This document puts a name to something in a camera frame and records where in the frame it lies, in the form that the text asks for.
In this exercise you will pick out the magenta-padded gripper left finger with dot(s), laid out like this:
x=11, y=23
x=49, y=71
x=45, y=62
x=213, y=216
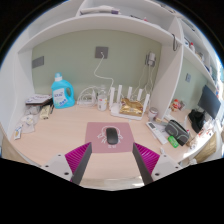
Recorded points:
x=60, y=163

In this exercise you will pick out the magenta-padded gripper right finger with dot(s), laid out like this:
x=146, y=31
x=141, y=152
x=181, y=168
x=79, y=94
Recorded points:
x=163, y=165

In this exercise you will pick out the black computer mouse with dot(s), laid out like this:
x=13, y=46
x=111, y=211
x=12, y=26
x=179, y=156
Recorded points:
x=112, y=136

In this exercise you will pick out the pink mouse pad with drawing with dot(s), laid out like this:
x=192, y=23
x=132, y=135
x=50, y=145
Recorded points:
x=95, y=140

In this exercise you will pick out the small green case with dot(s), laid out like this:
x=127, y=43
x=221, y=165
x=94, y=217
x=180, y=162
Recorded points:
x=173, y=141

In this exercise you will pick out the white remote control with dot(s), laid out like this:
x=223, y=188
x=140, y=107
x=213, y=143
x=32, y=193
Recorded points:
x=156, y=132

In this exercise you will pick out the grey zip pouch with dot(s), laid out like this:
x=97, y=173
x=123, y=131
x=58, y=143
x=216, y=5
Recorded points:
x=176, y=131

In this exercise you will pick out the small round jar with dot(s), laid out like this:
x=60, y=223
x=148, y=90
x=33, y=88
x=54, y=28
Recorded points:
x=153, y=114

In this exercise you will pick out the small white packet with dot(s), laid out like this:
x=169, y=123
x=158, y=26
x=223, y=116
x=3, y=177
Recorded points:
x=18, y=131

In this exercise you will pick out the clear plastic bag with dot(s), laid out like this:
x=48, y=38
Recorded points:
x=30, y=120

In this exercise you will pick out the beige small carton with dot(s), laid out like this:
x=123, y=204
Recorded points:
x=45, y=112

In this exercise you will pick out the black pen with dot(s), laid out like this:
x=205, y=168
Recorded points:
x=51, y=109

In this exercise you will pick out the black bag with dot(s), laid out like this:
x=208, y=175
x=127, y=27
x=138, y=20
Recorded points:
x=196, y=120

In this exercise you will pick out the white power strip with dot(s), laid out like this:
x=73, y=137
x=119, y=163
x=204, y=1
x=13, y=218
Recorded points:
x=85, y=103

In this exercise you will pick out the gold snack bag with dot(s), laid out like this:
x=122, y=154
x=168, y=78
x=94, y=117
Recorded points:
x=131, y=107

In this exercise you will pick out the blue detergent bottle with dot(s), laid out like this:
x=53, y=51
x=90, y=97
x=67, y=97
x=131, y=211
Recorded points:
x=61, y=96

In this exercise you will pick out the stack of books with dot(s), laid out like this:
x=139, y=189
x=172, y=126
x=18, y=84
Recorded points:
x=38, y=99

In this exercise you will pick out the white router with antennas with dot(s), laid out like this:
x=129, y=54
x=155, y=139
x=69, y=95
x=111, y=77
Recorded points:
x=115, y=108

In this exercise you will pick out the black monitor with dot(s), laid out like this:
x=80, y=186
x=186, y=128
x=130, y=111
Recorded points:
x=208, y=101

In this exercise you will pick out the white shelf unit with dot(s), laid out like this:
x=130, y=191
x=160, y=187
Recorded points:
x=100, y=25

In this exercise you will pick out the grey blank wall plate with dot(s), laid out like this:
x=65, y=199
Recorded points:
x=38, y=62

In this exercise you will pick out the white wall adapter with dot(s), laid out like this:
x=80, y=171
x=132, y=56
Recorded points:
x=151, y=58

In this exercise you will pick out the grey wall outlet plate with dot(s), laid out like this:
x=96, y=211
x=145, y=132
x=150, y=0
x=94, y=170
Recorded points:
x=104, y=52

